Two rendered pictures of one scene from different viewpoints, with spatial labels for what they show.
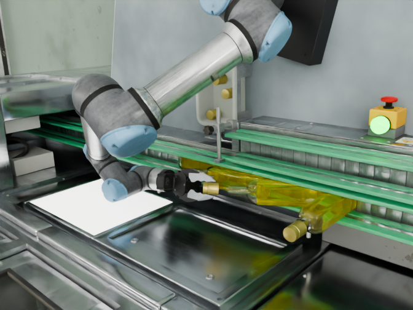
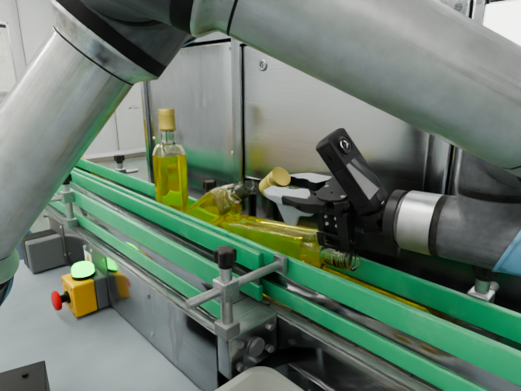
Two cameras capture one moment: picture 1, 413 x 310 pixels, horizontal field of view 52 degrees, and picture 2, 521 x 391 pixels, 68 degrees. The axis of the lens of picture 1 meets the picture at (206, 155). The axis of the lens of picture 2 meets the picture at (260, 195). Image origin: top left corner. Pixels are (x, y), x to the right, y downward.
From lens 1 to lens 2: 136 cm
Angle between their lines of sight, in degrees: 94
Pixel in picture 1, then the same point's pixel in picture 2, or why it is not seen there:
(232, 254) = (270, 124)
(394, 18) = not seen: outside the picture
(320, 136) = (129, 268)
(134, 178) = (463, 172)
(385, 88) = (53, 327)
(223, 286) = (246, 61)
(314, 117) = (150, 353)
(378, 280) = (199, 180)
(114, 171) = not seen: hidden behind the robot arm
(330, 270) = (224, 176)
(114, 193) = not seen: hidden behind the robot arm
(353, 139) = (108, 255)
